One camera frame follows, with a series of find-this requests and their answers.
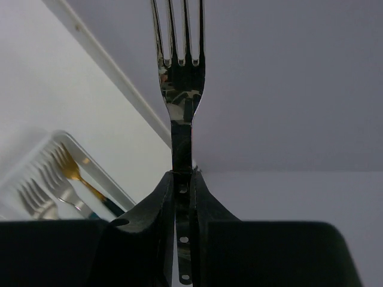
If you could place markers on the gold fork green handle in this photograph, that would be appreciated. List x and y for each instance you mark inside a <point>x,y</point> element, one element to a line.
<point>71,170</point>

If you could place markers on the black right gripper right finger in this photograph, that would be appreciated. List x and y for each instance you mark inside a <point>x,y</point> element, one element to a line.
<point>226,251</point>

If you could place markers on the silver fork teal speckled handle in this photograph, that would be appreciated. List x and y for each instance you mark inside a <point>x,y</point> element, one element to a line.
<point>60,186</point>

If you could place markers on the silver fork slim handle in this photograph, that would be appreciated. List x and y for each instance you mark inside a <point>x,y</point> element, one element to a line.
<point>37,202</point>

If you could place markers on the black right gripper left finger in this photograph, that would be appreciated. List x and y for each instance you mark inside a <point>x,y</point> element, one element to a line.
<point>136,249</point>

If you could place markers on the silver fork black speckled handle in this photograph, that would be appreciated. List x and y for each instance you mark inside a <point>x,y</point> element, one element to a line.
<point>181,83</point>

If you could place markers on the white compartment tray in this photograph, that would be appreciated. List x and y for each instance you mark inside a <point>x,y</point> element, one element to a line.
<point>26,168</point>

